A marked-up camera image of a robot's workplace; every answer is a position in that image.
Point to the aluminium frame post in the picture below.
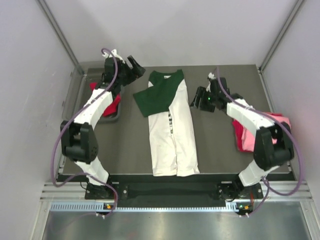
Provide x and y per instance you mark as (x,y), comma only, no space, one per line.
(298,4)
(44,7)

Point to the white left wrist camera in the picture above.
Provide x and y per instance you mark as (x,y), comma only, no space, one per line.
(106,53)

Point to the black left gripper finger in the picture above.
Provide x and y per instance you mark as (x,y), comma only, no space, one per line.
(131,76)
(137,69)

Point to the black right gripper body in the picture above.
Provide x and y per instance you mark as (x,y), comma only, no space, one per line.
(208,102)

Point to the white and green t-shirt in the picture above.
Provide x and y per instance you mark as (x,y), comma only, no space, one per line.
(165,103)

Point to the crimson red t-shirt in bin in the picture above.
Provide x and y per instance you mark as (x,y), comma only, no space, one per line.
(112,105)

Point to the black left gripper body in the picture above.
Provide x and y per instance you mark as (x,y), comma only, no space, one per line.
(125,71)

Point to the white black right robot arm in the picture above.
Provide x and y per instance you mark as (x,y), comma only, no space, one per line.
(273,145)

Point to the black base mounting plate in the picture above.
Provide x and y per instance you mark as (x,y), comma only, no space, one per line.
(216,187)

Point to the clear grey plastic bin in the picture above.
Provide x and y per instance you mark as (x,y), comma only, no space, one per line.
(79,89)

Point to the left aluminium frame post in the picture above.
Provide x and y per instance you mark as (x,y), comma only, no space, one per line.
(44,7)

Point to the right aluminium frame post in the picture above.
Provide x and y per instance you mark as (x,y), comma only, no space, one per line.
(298,4)

